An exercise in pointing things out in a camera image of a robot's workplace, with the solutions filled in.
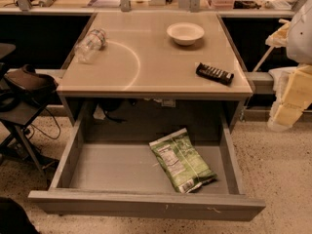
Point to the green jalapeno chip bag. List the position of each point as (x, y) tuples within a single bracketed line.
[(184, 166)]

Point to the clear plastic water bottle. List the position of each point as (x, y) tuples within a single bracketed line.
[(93, 41)]

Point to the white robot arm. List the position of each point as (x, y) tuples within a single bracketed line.
[(299, 46)]

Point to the white ceramic bowl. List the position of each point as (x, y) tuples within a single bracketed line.
[(185, 33)]

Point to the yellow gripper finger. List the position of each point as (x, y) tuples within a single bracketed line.
[(278, 38)]

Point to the grey counter cabinet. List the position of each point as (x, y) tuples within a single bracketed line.
[(141, 61)]

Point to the grey open drawer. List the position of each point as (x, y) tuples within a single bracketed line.
[(108, 168)]

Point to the black snack bar package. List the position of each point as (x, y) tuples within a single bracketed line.
[(215, 74)]

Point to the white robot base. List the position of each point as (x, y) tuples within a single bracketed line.
[(280, 77)]

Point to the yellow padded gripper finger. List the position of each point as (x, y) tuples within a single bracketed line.
[(292, 100)]

